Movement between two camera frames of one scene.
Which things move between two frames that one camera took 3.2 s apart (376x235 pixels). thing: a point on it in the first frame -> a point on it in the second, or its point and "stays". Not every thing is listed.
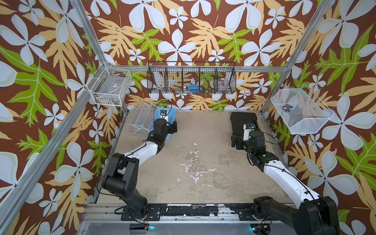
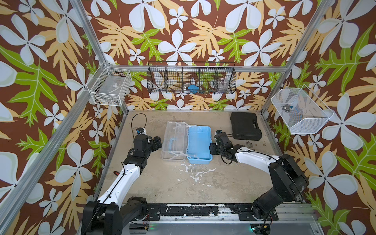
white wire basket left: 109,86 stays
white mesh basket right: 303,111 stays
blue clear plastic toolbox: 140,118 -> 182,142
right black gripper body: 242,145 -> 215,150
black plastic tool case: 238,119 stays
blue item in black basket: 193,88 stays
